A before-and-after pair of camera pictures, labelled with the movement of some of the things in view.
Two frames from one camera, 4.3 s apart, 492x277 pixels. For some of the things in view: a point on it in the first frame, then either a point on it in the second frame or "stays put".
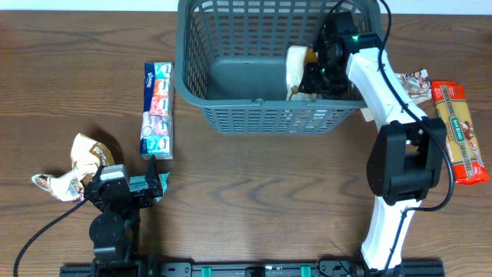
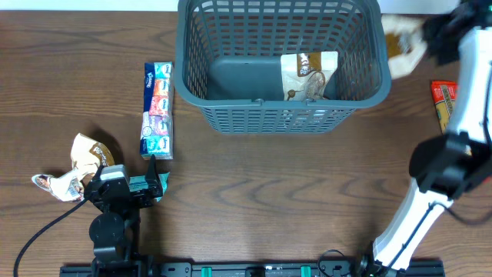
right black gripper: (313, 78) to (438, 29)
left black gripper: (146, 199) stays put
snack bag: (417, 84) to (404, 41)
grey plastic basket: (230, 61) stays put
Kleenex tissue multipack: (157, 124) stays put
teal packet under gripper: (164, 178) stays put
